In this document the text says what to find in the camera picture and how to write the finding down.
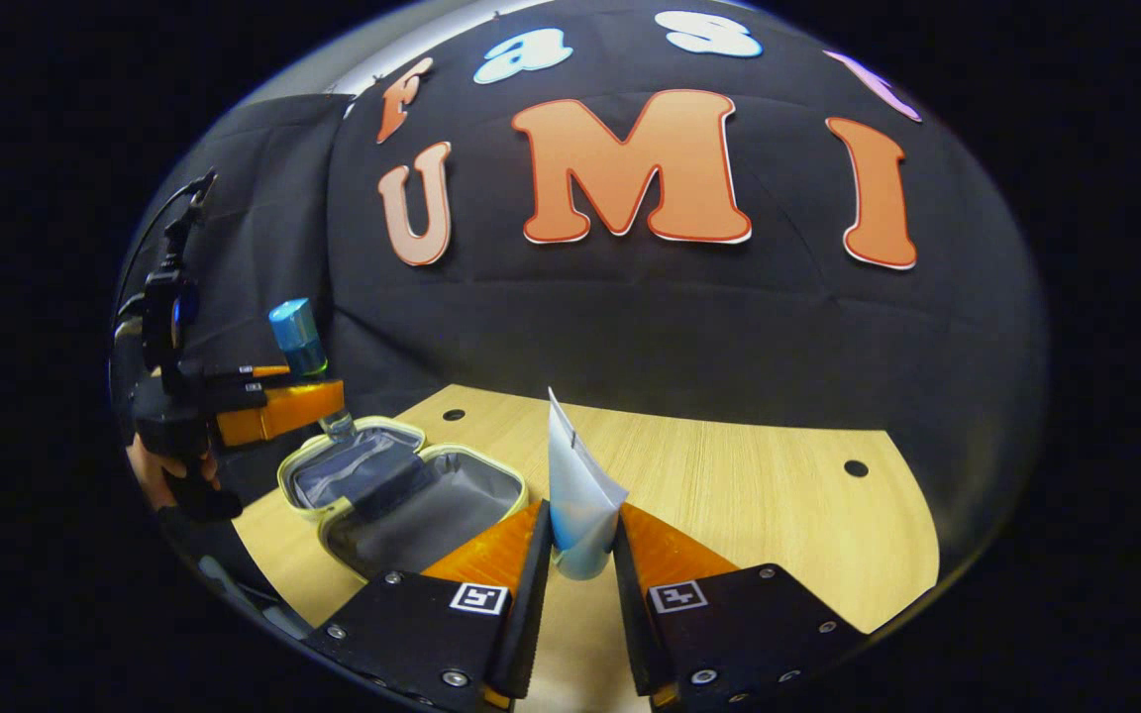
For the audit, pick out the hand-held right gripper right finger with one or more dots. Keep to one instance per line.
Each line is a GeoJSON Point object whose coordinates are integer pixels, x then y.
{"type": "Point", "coordinates": [630, 614]}

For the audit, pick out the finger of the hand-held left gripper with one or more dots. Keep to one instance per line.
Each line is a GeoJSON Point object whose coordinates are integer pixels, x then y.
{"type": "Point", "coordinates": [278, 411]}
{"type": "Point", "coordinates": [234, 374]}

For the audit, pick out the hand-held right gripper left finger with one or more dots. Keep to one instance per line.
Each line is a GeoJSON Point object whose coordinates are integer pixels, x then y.
{"type": "Point", "coordinates": [531, 604]}

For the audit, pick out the blue skin care bottle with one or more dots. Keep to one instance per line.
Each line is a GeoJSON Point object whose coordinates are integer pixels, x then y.
{"type": "Point", "coordinates": [295, 332]}

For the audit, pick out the blue white skin care tube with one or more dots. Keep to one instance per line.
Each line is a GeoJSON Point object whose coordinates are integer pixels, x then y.
{"type": "Point", "coordinates": [578, 495]}

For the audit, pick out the cream yellow suitcase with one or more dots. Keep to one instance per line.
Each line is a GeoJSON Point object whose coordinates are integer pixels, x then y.
{"type": "Point", "coordinates": [432, 505]}

